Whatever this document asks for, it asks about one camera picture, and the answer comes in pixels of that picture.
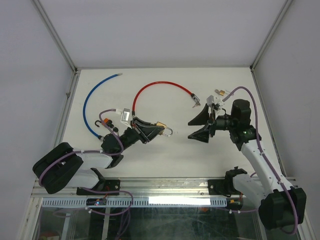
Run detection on red cable lock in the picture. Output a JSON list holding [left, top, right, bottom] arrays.
[[131, 81, 201, 117]]

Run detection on black head keys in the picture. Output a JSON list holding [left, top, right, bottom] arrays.
[[112, 127, 119, 133]]

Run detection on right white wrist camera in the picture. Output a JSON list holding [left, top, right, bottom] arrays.
[[206, 95, 225, 114]]

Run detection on aluminium mounting rail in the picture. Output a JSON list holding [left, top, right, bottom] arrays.
[[31, 177, 224, 198]]

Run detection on white slotted cable duct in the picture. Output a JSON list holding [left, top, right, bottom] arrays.
[[42, 196, 227, 208]]

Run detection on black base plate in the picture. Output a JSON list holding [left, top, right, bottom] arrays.
[[207, 179, 231, 197], [76, 179, 121, 196]]

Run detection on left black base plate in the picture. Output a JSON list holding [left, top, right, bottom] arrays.
[[76, 179, 121, 196]]

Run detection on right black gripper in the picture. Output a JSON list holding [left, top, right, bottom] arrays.
[[187, 103, 237, 143]]

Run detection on orange black padlock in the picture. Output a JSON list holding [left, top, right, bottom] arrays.
[[94, 118, 114, 129]]

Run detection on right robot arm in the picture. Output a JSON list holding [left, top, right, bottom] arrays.
[[188, 95, 307, 231]]

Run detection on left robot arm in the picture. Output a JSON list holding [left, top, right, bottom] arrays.
[[32, 117, 166, 195]]

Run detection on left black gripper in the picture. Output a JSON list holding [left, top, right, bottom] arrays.
[[117, 117, 165, 153]]

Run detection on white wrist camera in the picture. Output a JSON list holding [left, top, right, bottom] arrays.
[[115, 108, 132, 128], [206, 95, 225, 114]]

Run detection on blue cable lock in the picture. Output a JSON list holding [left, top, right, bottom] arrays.
[[81, 72, 123, 140]]

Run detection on small brass padlock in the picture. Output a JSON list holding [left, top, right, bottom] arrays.
[[214, 89, 231, 96]]

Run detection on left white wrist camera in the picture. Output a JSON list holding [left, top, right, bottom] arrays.
[[115, 108, 132, 128]]

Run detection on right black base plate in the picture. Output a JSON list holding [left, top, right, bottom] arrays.
[[207, 179, 231, 197]]

